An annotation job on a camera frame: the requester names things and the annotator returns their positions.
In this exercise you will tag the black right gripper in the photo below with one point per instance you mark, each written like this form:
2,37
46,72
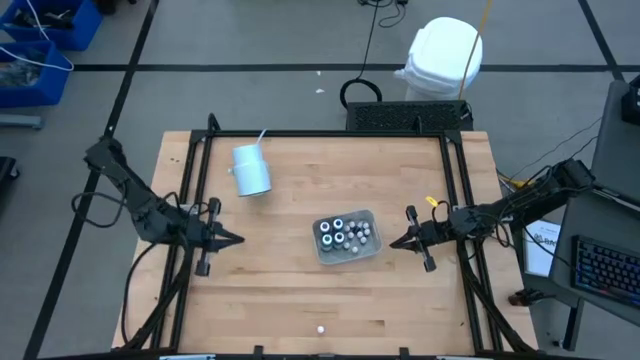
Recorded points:
432,232

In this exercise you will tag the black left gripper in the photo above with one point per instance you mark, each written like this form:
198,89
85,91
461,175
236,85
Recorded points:
207,235

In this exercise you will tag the grey plastic bin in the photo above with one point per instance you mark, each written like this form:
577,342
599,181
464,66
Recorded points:
372,252

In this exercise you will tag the large black-capped dye bottle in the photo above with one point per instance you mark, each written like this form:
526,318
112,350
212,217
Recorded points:
339,237

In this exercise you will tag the large blue-capped dye bottle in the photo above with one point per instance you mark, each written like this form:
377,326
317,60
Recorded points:
338,223

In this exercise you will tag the large green-capped dye bottle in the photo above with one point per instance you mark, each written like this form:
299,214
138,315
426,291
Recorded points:
327,240

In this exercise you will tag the large purple-capped dye bottle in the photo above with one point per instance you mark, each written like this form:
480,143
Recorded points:
325,226

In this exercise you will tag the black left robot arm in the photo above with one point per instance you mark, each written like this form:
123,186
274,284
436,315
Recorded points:
135,200

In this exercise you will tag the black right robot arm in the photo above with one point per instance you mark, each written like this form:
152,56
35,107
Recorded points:
525,200

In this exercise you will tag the black perforated computer case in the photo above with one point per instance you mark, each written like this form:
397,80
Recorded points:
400,116

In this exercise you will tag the white printed paper sheet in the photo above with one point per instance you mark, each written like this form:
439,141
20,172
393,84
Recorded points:
540,255

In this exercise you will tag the black desk foot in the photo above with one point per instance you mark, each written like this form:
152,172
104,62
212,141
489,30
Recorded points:
530,297

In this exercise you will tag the grey side desk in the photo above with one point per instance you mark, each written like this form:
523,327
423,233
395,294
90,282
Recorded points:
590,225
620,150

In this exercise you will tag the white bagged trash bin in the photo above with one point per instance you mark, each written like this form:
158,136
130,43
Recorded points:
440,55

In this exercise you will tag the black backlit keyboard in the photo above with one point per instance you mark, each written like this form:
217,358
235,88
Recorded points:
605,270

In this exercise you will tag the blue storage bin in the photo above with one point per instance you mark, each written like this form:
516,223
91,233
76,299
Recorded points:
45,90
82,30

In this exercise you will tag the grey metal bar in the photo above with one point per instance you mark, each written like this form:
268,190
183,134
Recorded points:
20,122

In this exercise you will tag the black desktop device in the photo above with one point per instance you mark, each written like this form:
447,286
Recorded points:
631,100

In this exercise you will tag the black aluminium table frame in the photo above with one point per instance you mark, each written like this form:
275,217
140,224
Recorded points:
325,134

